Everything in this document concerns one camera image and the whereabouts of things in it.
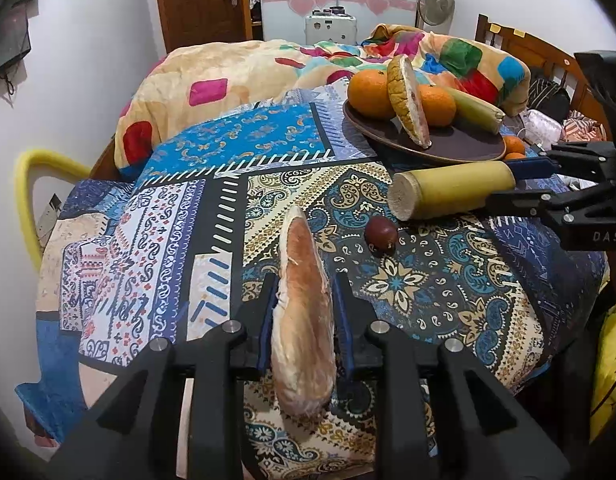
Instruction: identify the black striped bag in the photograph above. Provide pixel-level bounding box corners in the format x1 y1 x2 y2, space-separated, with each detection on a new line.
528 76 570 124

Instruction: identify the white appliance box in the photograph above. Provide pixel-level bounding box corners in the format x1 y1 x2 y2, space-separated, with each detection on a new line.
305 6 358 44

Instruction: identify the standing electric fan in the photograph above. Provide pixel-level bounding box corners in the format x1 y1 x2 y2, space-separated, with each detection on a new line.
417 0 455 26

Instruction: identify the dark red plum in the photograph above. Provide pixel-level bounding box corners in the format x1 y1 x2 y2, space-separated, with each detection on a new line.
364 216 399 255

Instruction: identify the small tangerine behind orange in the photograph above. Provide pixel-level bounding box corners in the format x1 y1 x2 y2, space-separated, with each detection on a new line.
504 152 526 162

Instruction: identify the colourful patchwork blanket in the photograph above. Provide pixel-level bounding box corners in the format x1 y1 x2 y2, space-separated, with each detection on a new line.
114 24 531 180

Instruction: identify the small tangerine by plate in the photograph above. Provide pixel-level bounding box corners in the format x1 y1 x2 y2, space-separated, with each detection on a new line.
503 136 526 155

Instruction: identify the brown wooden door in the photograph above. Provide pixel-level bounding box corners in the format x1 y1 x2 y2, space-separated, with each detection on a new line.
156 0 253 52

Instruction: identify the wooden bed headboard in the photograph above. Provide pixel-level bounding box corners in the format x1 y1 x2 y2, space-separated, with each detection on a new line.
475 14 611 140

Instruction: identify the patterned blue tablecloth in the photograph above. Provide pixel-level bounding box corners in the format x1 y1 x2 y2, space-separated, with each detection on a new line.
17 84 605 479

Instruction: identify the dark purple plate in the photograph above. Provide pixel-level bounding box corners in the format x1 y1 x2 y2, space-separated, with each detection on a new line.
343 101 505 165

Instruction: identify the long yellow sugarcane piece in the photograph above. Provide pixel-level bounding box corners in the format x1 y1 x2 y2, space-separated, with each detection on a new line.
387 162 516 221

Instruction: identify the large orange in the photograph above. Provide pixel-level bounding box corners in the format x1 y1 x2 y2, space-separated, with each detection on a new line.
348 70 395 120

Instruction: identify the yellow chair back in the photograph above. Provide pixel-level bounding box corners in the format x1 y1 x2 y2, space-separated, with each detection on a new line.
13 148 91 272

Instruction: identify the short yellow sugarcane piece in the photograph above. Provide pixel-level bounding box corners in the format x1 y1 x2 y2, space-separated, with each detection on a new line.
445 88 505 134

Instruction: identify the pink quilted pouch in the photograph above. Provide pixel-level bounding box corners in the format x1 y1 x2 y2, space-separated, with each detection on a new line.
520 108 562 150

